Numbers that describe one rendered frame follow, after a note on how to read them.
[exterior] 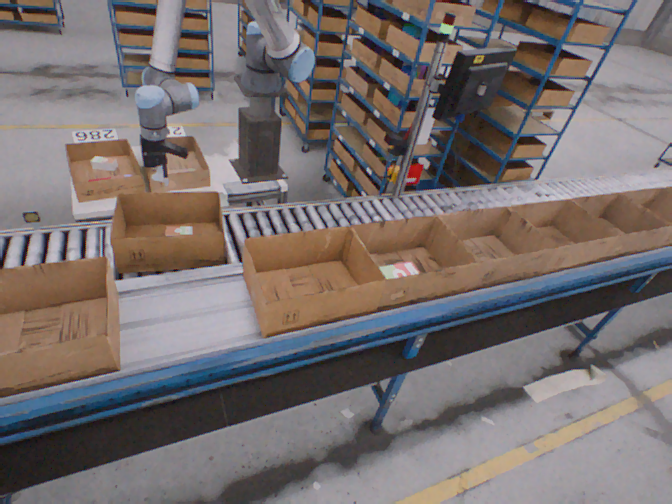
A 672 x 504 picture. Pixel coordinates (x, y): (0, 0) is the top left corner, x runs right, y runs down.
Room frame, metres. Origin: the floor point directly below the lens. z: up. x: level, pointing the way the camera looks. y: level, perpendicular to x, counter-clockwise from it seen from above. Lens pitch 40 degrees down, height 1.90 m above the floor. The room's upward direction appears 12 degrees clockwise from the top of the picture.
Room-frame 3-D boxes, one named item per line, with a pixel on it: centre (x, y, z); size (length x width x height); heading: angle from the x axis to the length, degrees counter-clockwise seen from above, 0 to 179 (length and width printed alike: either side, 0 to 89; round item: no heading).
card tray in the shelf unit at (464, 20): (2.74, -0.25, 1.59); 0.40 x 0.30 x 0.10; 30
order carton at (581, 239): (1.55, -0.95, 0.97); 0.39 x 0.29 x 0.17; 120
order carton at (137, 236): (1.20, 0.67, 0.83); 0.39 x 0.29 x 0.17; 114
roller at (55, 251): (0.93, 1.01, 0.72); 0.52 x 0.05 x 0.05; 30
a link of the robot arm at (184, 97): (1.38, 0.68, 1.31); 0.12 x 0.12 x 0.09; 58
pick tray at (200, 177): (1.76, 0.92, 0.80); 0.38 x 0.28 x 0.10; 34
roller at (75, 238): (0.97, 0.96, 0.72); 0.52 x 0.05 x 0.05; 30
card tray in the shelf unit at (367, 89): (3.15, -0.01, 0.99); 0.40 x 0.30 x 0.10; 28
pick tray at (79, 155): (1.58, 1.18, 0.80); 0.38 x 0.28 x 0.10; 39
